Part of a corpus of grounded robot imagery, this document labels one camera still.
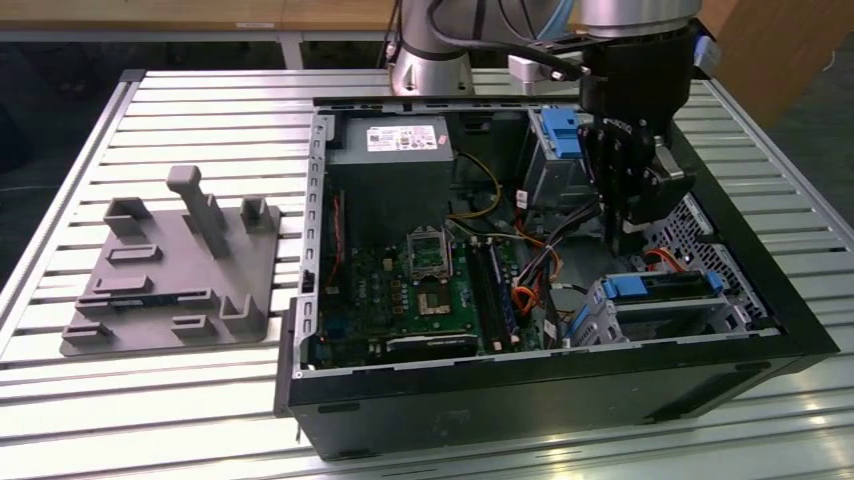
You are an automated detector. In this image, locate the thin red wire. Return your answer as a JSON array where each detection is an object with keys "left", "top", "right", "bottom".
[{"left": 331, "top": 192, "right": 350, "bottom": 281}]

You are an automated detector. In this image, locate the RAM stick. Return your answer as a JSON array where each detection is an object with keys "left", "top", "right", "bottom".
[{"left": 486, "top": 238, "right": 523, "bottom": 347}]

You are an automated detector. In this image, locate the multicolour wire bundle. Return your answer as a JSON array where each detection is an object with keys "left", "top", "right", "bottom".
[{"left": 513, "top": 219, "right": 566, "bottom": 289}]

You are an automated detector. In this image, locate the red disk wire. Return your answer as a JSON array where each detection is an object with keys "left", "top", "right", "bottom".
[{"left": 641, "top": 247, "right": 693, "bottom": 275}]

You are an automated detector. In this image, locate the green motherboard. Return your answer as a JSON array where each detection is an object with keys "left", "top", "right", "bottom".
[{"left": 318, "top": 219, "right": 555, "bottom": 369}]

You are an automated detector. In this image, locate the CPU socket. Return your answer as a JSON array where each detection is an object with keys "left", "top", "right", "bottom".
[{"left": 413, "top": 281, "right": 463, "bottom": 320}]

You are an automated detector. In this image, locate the wooden desk with white frame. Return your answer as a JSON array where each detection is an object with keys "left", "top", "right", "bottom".
[{"left": 0, "top": 0, "right": 582, "bottom": 71}]

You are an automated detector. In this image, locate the pale blue hose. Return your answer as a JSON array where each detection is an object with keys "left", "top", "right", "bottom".
[{"left": 537, "top": 0, "right": 570, "bottom": 42}]

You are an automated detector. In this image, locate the hard disk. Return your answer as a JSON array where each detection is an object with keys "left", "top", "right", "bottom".
[{"left": 599, "top": 269, "right": 728, "bottom": 302}]

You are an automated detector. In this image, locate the grey power supply unit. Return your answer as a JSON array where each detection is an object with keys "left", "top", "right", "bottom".
[{"left": 325, "top": 115, "right": 457, "bottom": 244}]

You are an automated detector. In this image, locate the metal disk bay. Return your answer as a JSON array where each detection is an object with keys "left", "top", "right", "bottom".
[{"left": 566, "top": 269, "right": 782, "bottom": 346}]

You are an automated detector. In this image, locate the orange wire loop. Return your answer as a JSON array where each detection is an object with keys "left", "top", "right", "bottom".
[{"left": 511, "top": 284, "right": 541, "bottom": 317}]

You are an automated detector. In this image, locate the metal drive cage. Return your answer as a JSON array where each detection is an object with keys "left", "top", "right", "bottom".
[{"left": 523, "top": 107, "right": 609, "bottom": 214}]

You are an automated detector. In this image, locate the black RAM slot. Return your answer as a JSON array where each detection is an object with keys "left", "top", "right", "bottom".
[{"left": 465, "top": 237, "right": 507, "bottom": 354}]

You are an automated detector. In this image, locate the metal socket cover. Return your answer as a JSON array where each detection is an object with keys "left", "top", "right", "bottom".
[{"left": 405, "top": 225, "right": 455, "bottom": 281}]

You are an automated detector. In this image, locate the black open PC case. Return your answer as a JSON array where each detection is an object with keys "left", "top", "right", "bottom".
[{"left": 273, "top": 94, "right": 842, "bottom": 461}]

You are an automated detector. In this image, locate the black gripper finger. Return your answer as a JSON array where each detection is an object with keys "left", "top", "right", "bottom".
[
  {"left": 627, "top": 147, "right": 696, "bottom": 251},
  {"left": 578, "top": 122, "right": 653, "bottom": 254}
]

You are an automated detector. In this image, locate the yellow wire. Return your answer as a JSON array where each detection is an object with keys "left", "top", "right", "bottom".
[{"left": 445, "top": 151, "right": 503, "bottom": 221}]

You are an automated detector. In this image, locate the grey parts rack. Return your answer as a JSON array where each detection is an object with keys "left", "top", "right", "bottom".
[{"left": 59, "top": 164, "right": 286, "bottom": 357}]

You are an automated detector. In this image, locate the blue drive latch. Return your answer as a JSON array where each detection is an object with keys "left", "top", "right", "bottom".
[{"left": 541, "top": 107, "right": 590, "bottom": 160}]

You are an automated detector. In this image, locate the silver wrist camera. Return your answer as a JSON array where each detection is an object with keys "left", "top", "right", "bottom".
[{"left": 506, "top": 52, "right": 583, "bottom": 95}]

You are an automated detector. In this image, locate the black graphics card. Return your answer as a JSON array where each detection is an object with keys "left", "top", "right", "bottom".
[{"left": 383, "top": 332, "right": 482, "bottom": 359}]

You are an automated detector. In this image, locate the wooden panel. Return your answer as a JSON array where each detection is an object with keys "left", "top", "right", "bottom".
[{"left": 700, "top": 0, "right": 854, "bottom": 129}]

